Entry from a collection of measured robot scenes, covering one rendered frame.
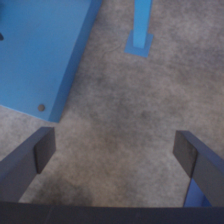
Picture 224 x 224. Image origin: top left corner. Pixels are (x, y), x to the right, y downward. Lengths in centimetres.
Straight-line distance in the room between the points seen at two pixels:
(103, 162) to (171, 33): 78
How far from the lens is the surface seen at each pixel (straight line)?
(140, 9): 71
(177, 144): 17
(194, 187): 89
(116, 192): 86
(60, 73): 81
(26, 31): 102
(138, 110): 82
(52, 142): 16
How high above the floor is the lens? 81
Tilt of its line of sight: 80 degrees down
